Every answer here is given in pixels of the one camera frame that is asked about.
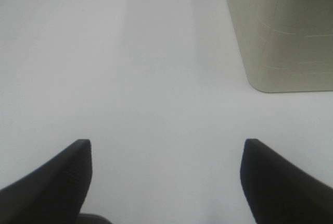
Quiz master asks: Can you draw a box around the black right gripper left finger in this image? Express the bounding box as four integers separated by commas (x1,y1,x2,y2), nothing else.
1,140,92,223

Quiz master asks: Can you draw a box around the beige plastic bin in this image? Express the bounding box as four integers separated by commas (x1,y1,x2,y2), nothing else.
227,0,332,93

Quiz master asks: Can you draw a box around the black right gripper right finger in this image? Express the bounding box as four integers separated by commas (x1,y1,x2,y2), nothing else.
240,139,332,223

